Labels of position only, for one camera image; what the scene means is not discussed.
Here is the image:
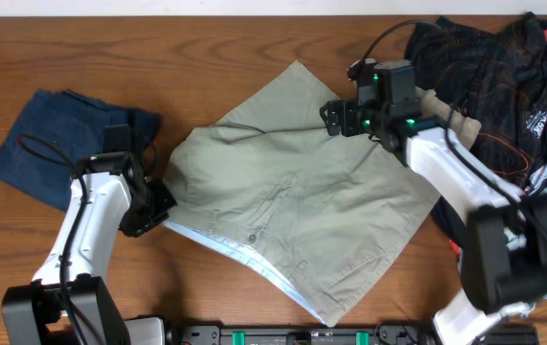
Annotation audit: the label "khaki cargo shorts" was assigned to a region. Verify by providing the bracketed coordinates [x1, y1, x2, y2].
[164, 62, 439, 326]

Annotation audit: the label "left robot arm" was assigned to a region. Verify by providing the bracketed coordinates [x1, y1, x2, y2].
[1, 151, 175, 344]

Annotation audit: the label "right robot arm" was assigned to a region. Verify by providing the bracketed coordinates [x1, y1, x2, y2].
[319, 100, 547, 344]

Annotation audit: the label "folded navy blue shorts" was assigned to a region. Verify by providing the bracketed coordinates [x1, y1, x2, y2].
[0, 90, 161, 212]

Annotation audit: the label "black patterned shirt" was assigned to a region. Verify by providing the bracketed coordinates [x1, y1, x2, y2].
[403, 11, 547, 250]

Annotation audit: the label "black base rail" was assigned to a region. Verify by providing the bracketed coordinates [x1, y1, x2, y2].
[171, 323, 541, 345]

